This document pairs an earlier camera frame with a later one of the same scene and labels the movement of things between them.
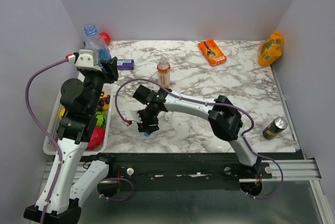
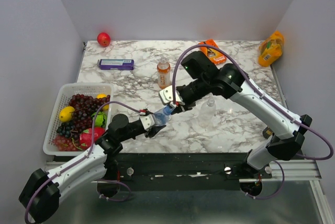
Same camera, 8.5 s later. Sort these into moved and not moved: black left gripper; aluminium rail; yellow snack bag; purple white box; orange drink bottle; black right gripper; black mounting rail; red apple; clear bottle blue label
Moved: clear bottle blue label; black left gripper; black right gripper
Not moved: orange drink bottle; aluminium rail; red apple; black mounting rail; purple white box; yellow snack bag
